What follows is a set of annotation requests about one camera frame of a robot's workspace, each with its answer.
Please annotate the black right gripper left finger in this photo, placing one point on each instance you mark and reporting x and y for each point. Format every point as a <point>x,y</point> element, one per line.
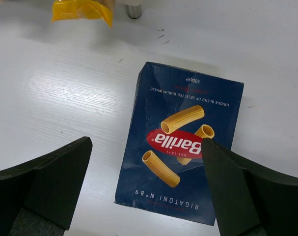
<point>39,197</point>

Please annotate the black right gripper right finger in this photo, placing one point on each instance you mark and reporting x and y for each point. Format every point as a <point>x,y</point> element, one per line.
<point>249,199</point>

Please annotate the blue Barilla rigatoni box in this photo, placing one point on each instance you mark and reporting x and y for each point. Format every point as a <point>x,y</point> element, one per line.
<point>174,110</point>

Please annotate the white two-tier shelf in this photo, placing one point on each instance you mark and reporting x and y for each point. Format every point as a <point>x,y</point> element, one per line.
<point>133,8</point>

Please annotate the yellow spaghetti bag right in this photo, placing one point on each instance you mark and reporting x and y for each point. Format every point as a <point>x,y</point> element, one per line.
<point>83,9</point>

